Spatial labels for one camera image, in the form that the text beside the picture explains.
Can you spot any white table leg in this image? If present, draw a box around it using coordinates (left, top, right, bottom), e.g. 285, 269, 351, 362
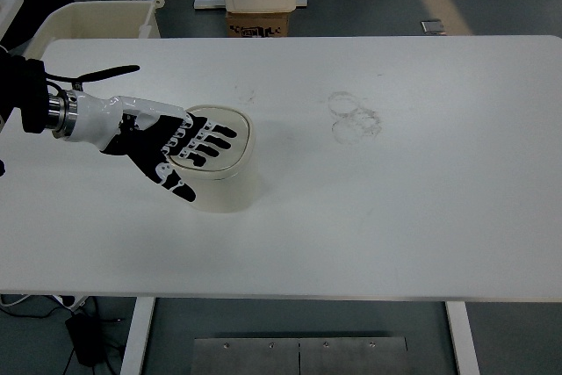
120, 297, 156, 375
445, 301, 480, 375

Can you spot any small grey floor device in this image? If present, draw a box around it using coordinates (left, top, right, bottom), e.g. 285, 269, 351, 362
420, 19, 447, 36

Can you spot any white far table foot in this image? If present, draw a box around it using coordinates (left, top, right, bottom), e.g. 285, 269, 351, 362
193, 0, 308, 12

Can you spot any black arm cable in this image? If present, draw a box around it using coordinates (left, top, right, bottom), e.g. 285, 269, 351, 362
43, 64, 141, 90

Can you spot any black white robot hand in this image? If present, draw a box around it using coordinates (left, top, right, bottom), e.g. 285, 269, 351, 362
52, 90, 237, 202

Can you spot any cream plastic storage bin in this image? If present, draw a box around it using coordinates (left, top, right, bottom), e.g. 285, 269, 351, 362
24, 0, 165, 59

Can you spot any white table leg left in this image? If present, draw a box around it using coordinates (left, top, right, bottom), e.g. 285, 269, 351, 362
120, 297, 156, 375

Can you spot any black cable on floor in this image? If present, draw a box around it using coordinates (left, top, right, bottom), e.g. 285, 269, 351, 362
0, 295, 128, 375

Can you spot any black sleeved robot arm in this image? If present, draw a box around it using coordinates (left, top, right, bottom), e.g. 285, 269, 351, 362
0, 45, 49, 177

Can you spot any brown cardboard box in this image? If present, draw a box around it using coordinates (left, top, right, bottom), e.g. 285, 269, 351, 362
226, 12, 291, 38

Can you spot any white table leg right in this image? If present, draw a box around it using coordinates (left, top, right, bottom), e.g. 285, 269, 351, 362
445, 301, 480, 375

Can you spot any cream desktop trash can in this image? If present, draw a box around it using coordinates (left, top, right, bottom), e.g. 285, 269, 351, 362
169, 105, 258, 213

